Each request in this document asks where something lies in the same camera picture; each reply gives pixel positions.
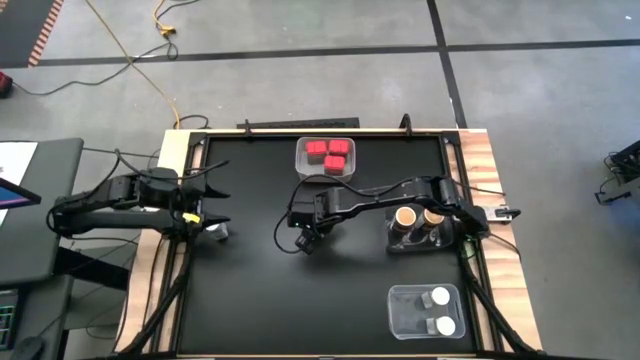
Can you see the black flat bar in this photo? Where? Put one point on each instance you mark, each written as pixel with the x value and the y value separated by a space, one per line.
pixel 300 123

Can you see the black box green lights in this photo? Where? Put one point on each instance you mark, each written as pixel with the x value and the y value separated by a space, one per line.
pixel 6 320

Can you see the grey desk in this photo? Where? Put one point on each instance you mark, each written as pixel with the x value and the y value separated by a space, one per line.
pixel 40 250

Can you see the tablet with blue screen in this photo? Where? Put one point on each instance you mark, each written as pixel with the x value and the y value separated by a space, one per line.
pixel 12 197

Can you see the dark smoky plastic bin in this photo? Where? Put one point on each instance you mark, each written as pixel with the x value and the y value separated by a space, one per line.
pixel 415 245

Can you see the black frame clamp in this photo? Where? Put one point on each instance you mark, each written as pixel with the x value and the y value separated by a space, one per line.
pixel 246 127
pixel 406 124

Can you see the red black device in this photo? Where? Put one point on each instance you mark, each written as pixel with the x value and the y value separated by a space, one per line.
pixel 4 85

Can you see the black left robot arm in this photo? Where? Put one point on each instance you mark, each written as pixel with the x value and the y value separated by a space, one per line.
pixel 125 220

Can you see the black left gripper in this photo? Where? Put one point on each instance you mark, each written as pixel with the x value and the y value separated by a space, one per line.
pixel 192 205

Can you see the white paper sheet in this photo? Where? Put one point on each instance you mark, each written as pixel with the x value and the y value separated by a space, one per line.
pixel 15 160

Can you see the black metal table frame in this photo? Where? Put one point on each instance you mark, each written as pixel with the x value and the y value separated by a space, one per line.
pixel 250 134

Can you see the black mat orange striped edge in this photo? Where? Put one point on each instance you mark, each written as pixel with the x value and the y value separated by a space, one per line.
pixel 20 30

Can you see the clear plastic bin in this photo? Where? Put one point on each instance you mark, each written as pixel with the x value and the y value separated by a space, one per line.
pixel 405 320

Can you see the white plastic bin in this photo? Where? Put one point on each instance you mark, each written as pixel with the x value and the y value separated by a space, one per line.
pixel 310 173

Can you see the yellow tape tag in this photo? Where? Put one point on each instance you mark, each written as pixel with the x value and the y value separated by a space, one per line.
pixel 191 217

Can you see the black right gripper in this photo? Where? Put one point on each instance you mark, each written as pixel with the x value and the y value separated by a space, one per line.
pixel 305 215

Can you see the black desk crossbar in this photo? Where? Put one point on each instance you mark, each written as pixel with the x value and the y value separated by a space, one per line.
pixel 92 267

